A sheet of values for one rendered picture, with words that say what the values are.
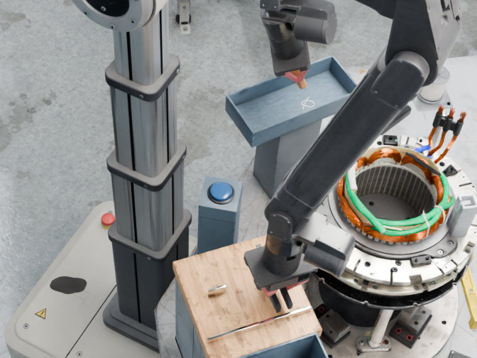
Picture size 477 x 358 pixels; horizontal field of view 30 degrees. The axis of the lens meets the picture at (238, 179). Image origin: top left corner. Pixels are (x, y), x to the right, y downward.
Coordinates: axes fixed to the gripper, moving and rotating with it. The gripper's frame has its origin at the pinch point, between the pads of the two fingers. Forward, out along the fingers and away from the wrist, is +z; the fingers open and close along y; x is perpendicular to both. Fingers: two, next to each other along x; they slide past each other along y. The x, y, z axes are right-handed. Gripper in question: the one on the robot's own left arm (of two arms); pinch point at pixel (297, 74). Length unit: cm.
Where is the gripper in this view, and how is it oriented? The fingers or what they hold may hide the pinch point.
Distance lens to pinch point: 171.8
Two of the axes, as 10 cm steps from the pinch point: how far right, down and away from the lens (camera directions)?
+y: -0.9, -8.6, 5.0
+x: -9.7, 2.0, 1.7
